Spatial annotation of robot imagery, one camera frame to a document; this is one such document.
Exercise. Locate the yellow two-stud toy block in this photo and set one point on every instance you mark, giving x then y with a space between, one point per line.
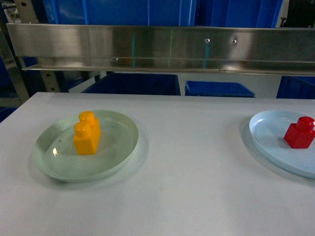
87 134

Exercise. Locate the red one-stud toy block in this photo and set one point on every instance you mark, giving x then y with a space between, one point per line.
301 134

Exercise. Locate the blue bin below centre-left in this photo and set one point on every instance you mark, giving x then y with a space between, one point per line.
136 83

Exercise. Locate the blue bin below centre-right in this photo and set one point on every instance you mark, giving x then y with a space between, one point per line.
217 89

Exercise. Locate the large blue upper bin left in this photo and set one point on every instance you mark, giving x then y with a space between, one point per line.
121 12

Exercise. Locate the large blue bin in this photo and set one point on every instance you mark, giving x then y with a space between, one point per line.
121 12
238 13

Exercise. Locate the pale green plastic plate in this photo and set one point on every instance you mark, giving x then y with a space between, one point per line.
55 155

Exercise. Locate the pale blue plastic plate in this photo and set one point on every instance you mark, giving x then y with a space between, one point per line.
267 131

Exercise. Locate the large blue upper bin right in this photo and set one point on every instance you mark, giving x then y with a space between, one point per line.
238 13

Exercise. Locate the blue bin below far right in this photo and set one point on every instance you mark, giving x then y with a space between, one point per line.
296 87

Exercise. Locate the stainless steel shelf rail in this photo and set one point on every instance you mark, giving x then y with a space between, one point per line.
283 51

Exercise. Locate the steel rack upright post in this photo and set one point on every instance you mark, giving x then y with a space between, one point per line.
14 71

